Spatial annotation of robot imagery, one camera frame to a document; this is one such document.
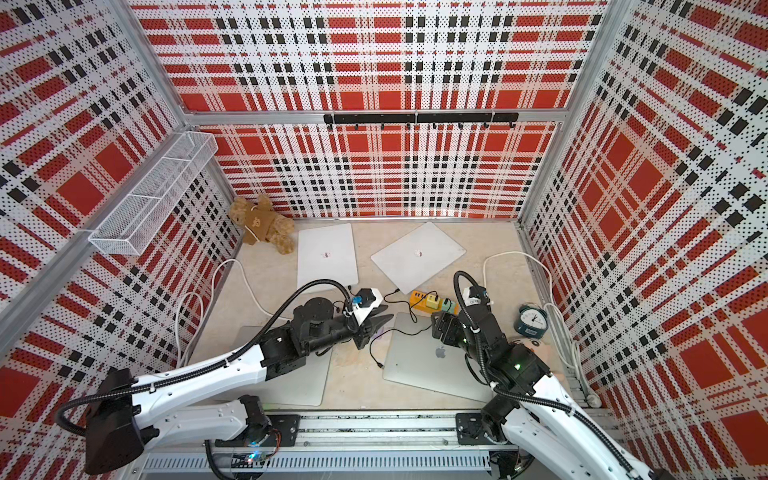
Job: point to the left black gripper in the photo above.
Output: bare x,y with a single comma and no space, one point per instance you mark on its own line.
367,330

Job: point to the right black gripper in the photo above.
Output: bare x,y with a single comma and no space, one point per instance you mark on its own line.
449,336

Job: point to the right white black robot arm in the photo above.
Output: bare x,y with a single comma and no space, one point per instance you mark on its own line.
529,407

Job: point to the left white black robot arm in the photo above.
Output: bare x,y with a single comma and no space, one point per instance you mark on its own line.
129,415

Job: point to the silver apple laptop front right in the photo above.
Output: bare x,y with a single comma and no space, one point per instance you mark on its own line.
416,359

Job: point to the yellow charger adapter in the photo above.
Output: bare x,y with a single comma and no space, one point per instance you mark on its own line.
432,301

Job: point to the white laptop back right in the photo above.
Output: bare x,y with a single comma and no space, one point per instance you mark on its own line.
418,256

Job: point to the white laptop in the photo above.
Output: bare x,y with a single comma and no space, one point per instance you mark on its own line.
418,256
327,253

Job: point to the white laptop back left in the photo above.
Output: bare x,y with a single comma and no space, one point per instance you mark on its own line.
327,253

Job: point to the silver laptop front left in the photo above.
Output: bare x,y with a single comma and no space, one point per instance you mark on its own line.
302,387

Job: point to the orange power strip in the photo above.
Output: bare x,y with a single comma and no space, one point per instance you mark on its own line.
416,301

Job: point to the teal alarm clock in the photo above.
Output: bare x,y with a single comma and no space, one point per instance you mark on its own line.
531,322

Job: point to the brown teddy bear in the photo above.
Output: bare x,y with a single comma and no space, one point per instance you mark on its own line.
263,224

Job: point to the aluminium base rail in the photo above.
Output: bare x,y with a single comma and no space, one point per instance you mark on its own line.
326,442

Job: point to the black hook rail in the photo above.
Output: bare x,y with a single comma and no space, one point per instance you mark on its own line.
422,118

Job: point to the white wire mesh shelf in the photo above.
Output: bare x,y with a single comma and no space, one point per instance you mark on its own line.
132,225

